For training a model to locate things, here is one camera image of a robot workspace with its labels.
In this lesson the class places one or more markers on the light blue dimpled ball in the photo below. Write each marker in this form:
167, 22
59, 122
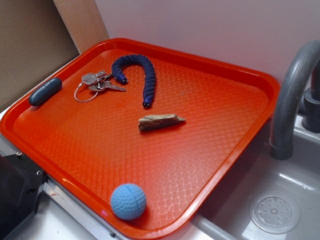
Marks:
128, 201

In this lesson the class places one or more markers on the piece of driftwood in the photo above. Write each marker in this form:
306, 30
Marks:
158, 121

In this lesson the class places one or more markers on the orange plastic tray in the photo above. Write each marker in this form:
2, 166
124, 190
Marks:
91, 148

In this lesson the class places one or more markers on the grey-blue oblong case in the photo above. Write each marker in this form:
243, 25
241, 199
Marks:
45, 91

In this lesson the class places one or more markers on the grey plastic sink basin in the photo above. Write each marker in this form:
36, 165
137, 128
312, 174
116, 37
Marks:
225, 214

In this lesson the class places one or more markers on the grey curved faucet spout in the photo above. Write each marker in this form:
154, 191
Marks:
296, 81

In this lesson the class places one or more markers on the light wooden board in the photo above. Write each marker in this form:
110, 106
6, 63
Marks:
83, 22

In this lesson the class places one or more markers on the brown cardboard panel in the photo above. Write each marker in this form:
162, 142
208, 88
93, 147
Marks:
34, 43

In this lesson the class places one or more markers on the round sink drain strainer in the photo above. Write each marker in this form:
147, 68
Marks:
274, 212

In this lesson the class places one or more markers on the silver keys on ring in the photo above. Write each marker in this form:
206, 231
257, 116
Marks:
96, 82

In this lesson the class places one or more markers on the dark grey faucet handle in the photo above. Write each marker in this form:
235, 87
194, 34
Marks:
311, 99

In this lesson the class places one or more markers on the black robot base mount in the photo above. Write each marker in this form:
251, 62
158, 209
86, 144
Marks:
21, 185

